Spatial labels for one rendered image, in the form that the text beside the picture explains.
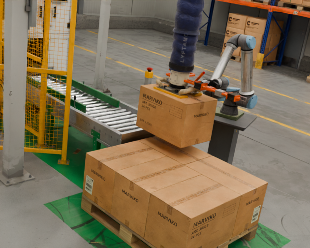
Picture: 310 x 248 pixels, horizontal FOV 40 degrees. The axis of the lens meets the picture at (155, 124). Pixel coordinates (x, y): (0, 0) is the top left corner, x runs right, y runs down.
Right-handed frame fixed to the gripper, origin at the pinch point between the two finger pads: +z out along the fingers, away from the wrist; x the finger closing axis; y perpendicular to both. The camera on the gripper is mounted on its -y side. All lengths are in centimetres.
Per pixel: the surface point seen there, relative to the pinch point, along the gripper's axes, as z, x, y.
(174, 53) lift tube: 9.9, 22.2, 28.1
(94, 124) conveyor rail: 35, -63, 97
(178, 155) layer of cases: 11, -65, 5
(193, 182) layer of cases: 40, -65, -36
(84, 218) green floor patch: 89, -119, 35
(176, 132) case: 20.8, -40.4, 3.5
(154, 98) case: 19.2, -19.8, 36.0
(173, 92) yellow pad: 12.0, -10.6, 20.9
